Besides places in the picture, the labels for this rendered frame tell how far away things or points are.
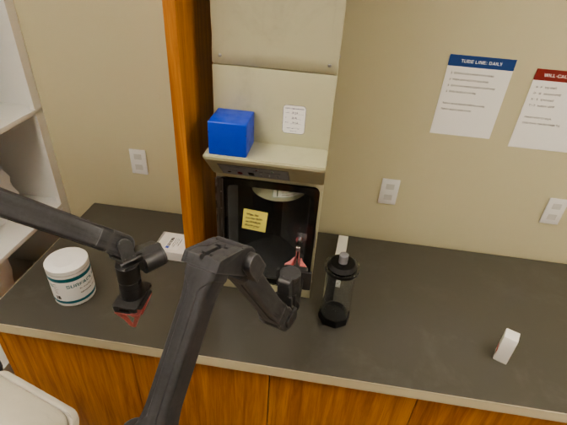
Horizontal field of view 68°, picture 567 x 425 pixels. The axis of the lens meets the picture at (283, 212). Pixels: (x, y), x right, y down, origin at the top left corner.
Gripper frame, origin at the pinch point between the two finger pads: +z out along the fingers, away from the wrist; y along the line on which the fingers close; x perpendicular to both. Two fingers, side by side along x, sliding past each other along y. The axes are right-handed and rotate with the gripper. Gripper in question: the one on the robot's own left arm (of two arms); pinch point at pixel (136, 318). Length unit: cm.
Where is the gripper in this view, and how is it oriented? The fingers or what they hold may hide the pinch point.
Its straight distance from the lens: 125.4
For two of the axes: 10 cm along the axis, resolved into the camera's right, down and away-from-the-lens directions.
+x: -9.9, -1.3, 0.8
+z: -0.7, 8.3, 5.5
